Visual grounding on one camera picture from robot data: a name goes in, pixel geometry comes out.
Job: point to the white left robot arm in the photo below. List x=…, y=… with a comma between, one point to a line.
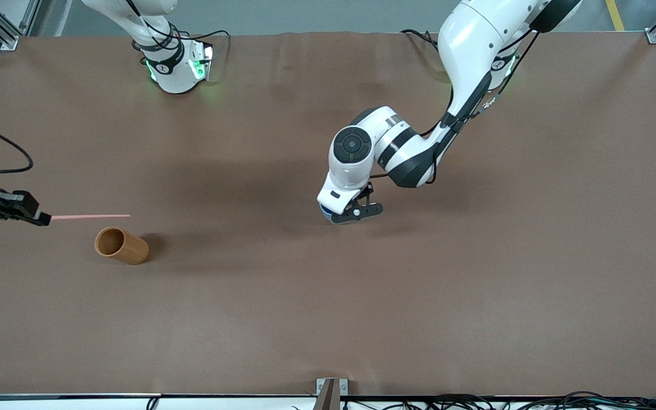
x=470, y=45

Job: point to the brown cylindrical cup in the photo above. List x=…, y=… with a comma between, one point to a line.
x=131, y=250

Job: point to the brown paper table cover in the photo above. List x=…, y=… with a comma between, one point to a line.
x=328, y=319

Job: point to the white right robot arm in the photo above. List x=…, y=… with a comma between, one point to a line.
x=174, y=74

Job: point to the metal bracket with post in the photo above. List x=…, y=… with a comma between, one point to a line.
x=331, y=393

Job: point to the blue cup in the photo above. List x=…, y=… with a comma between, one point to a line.
x=325, y=215

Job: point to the pink chopstick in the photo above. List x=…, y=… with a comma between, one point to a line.
x=94, y=217

